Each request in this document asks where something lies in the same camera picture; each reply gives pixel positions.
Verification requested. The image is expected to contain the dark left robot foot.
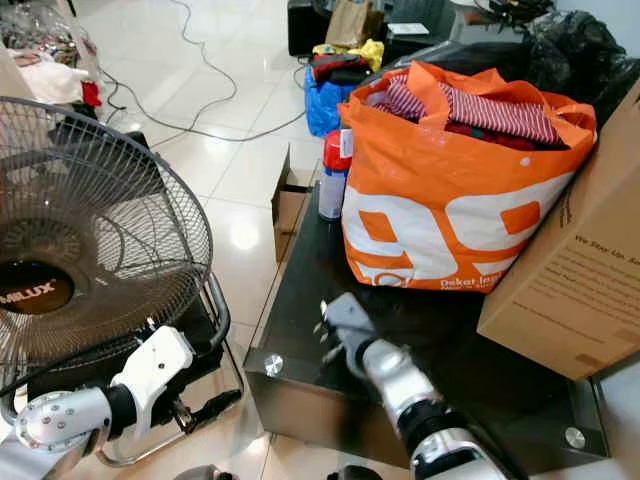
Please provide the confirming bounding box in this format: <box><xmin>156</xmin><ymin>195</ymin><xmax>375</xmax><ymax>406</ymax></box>
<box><xmin>173</xmin><ymin>464</ymin><xmax>233</xmax><ymax>480</ymax></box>

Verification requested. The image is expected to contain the dark robot foot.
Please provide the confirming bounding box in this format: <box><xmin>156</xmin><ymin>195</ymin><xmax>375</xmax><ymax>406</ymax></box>
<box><xmin>323</xmin><ymin>465</ymin><xmax>383</xmax><ymax>480</ymax></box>
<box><xmin>173</xmin><ymin>464</ymin><xmax>233</xmax><ymax>480</ymax></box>

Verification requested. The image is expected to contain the small open cardboard box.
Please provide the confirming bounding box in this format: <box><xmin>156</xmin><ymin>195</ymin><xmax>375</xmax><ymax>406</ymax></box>
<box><xmin>271</xmin><ymin>150</ymin><xmax>318</xmax><ymax>265</ymax></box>

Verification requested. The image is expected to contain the dark right robot foot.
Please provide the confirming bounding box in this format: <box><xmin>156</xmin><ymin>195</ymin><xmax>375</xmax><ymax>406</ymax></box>
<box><xmin>323</xmin><ymin>465</ymin><xmax>383</xmax><ymax>480</ymax></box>

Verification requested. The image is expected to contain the black glass low table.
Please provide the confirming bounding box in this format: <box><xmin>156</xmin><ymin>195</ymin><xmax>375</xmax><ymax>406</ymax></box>
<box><xmin>244</xmin><ymin>165</ymin><xmax>613</xmax><ymax>473</ymax></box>

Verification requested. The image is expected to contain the spray can with red cap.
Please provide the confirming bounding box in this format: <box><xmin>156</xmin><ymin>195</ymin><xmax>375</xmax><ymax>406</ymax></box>
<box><xmin>317</xmin><ymin>130</ymin><xmax>354</xmax><ymax>222</ymax></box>

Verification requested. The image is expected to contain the orange white shopping bag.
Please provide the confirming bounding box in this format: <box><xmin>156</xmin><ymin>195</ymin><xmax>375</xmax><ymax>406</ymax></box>
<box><xmin>338</xmin><ymin>60</ymin><xmax>600</xmax><ymax>292</ymax></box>

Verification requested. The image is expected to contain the black MILUX floor fan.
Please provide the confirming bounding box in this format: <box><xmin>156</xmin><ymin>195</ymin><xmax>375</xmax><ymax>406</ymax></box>
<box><xmin>0</xmin><ymin>97</ymin><xmax>247</xmax><ymax>467</ymax></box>

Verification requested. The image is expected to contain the blue plastic bag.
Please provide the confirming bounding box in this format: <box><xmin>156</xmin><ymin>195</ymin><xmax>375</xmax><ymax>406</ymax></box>
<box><xmin>302</xmin><ymin>65</ymin><xmax>349</xmax><ymax>139</ymax></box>

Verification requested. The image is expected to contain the large brown cardboard box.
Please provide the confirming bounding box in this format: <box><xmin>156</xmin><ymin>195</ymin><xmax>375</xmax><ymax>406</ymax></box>
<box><xmin>476</xmin><ymin>78</ymin><xmax>640</xmax><ymax>382</ymax></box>

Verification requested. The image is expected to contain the red black folded garment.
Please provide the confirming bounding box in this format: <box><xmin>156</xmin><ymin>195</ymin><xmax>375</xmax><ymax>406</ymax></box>
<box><xmin>308</xmin><ymin>52</ymin><xmax>373</xmax><ymax>85</ymax></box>

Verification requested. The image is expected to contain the red white striped cloth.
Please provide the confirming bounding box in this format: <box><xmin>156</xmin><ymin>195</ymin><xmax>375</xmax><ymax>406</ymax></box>
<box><xmin>382</xmin><ymin>78</ymin><xmax>566</xmax><ymax>149</ymax></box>

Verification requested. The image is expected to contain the yellow cloth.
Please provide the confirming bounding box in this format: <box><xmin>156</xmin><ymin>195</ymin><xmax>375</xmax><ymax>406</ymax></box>
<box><xmin>313</xmin><ymin>38</ymin><xmax>387</xmax><ymax>74</ymax></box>

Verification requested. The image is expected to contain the black box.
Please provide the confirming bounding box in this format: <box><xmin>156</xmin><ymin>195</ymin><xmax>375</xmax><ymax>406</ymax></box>
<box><xmin>286</xmin><ymin>0</ymin><xmax>331</xmax><ymax>57</ymax></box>

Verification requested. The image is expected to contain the brown paper bag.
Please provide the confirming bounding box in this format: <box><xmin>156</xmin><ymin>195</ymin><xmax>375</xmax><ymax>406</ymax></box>
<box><xmin>323</xmin><ymin>0</ymin><xmax>387</xmax><ymax>49</ymax></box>

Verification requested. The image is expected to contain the white paper sheet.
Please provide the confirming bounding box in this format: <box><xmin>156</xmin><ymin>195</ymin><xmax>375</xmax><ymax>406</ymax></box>
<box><xmin>384</xmin><ymin>21</ymin><xmax>432</xmax><ymax>37</ymax></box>

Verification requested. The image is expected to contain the small red object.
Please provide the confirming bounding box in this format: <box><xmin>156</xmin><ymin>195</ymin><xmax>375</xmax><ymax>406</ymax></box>
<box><xmin>81</xmin><ymin>80</ymin><xmax>104</xmax><ymax>108</ymax></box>

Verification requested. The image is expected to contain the pale pink cloth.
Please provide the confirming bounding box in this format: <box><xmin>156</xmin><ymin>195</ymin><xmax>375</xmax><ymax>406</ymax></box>
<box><xmin>15</xmin><ymin>60</ymin><xmax>97</xmax><ymax>106</ymax></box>

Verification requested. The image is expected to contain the black garbage bag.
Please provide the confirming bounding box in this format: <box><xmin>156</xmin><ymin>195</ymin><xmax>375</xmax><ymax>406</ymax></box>
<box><xmin>523</xmin><ymin>9</ymin><xmax>640</xmax><ymax>123</ymax></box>

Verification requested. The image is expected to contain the clear plastic bag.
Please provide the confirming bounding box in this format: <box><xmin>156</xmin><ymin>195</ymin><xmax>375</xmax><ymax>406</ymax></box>
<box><xmin>0</xmin><ymin>3</ymin><xmax>103</xmax><ymax>73</ymax></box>

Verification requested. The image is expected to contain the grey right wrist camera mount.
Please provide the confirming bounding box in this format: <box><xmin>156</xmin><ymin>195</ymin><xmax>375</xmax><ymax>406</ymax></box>
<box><xmin>324</xmin><ymin>292</ymin><xmax>375</xmax><ymax>353</ymax></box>

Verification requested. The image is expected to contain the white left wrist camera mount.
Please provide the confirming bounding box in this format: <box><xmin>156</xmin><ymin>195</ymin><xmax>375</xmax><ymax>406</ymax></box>
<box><xmin>120</xmin><ymin>325</ymin><xmax>197</xmax><ymax>421</ymax></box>

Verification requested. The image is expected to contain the grey floor cable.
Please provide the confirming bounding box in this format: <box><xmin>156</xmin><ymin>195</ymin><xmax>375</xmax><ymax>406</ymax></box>
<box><xmin>102</xmin><ymin>0</ymin><xmax>309</xmax><ymax>148</ymax></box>

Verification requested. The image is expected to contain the black cable bundle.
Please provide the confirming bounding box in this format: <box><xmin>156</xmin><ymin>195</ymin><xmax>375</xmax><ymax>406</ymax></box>
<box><xmin>484</xmin><ymin>0</ymin><xmax>557</xmax><ymax>27</ymax></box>

